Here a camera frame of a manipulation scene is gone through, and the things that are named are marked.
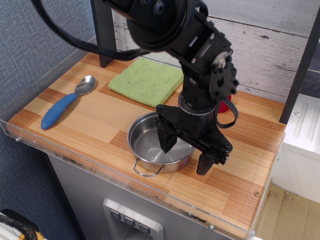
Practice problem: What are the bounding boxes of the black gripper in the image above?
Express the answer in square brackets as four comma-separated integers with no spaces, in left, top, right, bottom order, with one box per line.
[155,104,233,175]

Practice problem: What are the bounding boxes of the stainless steel pan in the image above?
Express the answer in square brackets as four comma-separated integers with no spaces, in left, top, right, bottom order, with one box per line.
[127,111,195,178]

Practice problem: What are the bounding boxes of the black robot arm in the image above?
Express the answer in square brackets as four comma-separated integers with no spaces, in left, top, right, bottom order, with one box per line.
[105,0,239,176]

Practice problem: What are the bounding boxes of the red cone shaped toy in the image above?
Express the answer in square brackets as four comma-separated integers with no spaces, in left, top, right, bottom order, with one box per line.
[218,95,232,113]

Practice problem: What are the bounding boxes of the green folded cloth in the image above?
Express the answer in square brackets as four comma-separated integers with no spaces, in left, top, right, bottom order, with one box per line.
[108,58,183,108]

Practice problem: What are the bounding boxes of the silver dispenser button panel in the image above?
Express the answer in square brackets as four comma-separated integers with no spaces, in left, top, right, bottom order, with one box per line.
[102,198,165,240]

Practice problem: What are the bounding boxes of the grey toy fridge cabinet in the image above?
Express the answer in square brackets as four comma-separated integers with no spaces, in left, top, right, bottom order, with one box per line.
[48,156,226,240]

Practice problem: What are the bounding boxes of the white ridged side counter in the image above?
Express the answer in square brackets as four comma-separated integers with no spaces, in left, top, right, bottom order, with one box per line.
[271,94,320,203]

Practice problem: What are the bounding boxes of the yellow object at corner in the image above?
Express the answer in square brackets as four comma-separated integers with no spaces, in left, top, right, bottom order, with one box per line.
[18,230,45,240]

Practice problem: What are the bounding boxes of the blue handled metal spoon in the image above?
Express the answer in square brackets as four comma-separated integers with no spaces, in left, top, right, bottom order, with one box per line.
[40,75,96,130]

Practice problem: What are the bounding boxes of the black right vertical post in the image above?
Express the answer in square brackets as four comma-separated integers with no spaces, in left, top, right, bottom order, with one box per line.
[279,9,320,124]

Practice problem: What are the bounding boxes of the black vertical post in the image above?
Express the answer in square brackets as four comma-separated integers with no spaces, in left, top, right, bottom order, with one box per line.
[279,9,320,124]
[90,0,119,68]

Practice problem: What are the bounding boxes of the black left vertical post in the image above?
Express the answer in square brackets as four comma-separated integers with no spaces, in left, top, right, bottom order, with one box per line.
[90,0,119,68]

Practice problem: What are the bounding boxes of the black braided cable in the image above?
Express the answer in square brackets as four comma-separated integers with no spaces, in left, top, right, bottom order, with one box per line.
[29,0,151,62]

